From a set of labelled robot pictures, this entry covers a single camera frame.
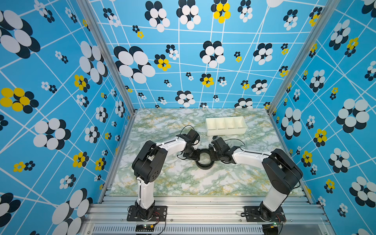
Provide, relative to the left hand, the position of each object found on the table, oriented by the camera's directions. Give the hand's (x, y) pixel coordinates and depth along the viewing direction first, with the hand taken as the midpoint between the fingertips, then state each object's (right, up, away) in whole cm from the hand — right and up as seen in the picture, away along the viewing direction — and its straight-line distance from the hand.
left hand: (199, 157), depth 93 cm
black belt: (+3, -5, -4) cm, 7 cm away
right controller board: (+34, -30, -22) cm, 50 cm away
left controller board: (-28, -30, -21) cm, 46 cm away
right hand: (+9, +2, +2) cm, 9 cm away
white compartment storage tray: (+19, +20, +15) cm, 31 cm away
